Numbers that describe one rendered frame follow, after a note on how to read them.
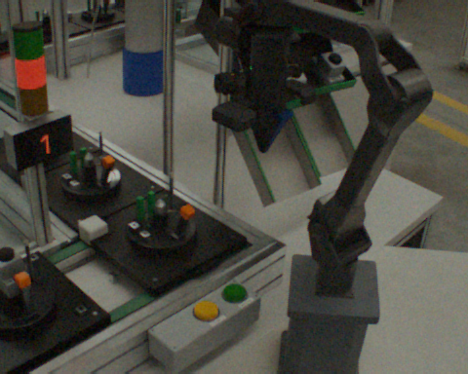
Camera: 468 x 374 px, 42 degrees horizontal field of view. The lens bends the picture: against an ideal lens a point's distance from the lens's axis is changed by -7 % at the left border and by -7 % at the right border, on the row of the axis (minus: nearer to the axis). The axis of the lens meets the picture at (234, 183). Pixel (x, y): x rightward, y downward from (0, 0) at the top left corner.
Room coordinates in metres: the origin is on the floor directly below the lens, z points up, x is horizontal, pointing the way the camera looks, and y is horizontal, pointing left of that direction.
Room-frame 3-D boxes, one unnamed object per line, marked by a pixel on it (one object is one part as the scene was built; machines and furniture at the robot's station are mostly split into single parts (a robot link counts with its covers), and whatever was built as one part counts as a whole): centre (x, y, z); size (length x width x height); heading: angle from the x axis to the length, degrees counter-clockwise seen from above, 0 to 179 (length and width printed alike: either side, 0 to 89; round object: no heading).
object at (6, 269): (0.78, 0.37, 1.06); 0.08 x 0.04 x 0.07; 47
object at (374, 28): (0.84, -0.12, 1.45); 0.29 x 0.08 x 0.11; 43
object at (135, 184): (1.19, 0.32, 1.01); 0.24 x 0.24 x 0.13; 47
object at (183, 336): (0.81, 0.04, 0.93); 0.21 x 0.07 x 0.06; 137
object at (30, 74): (0.96, 0.35, 1.33); 0.05 x 0.05 x 0.05
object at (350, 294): (0.79, -0.17, 1.09); 0.07 x 0.07 x 0.06; 85
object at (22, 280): (0.74, 0.34, 1.04); 0.04 x 0.02 x 0.08; 47
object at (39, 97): (0.96, 0.35, 1.28); 0.05 x 0.05 x 0.05
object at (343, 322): (0.79, -0.17, 0.96); 0.15 x 0.15 x 0.20; 85
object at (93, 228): (1.02, 0.14, 1.01); 0.24 x 0.24 x 0.13; 47
